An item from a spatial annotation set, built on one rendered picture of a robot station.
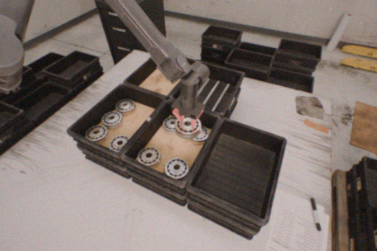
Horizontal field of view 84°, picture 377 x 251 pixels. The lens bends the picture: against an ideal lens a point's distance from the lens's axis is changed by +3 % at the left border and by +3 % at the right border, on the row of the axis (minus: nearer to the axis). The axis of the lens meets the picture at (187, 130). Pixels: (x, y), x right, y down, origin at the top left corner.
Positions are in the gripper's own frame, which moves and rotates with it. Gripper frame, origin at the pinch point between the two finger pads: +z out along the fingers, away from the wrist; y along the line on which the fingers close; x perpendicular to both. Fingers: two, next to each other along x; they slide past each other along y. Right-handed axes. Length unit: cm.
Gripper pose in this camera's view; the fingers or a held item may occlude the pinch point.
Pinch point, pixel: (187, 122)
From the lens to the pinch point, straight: 78.9
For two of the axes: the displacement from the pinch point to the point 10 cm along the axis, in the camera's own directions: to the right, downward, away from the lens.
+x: -4.7, 6.4, -6.1
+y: -8.8, -3.6, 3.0
